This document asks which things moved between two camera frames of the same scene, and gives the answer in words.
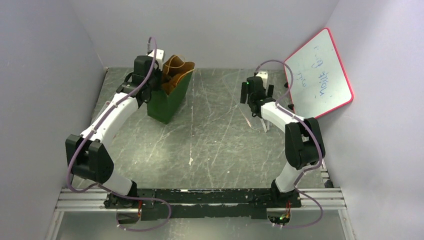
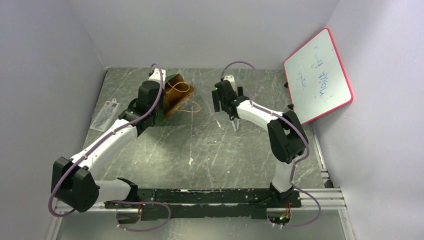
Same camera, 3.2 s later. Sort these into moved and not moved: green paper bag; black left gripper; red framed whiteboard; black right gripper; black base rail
Moved: black right gripper; green paper bag; black left gripper
Not moved: black base rail; red framed whiteboard
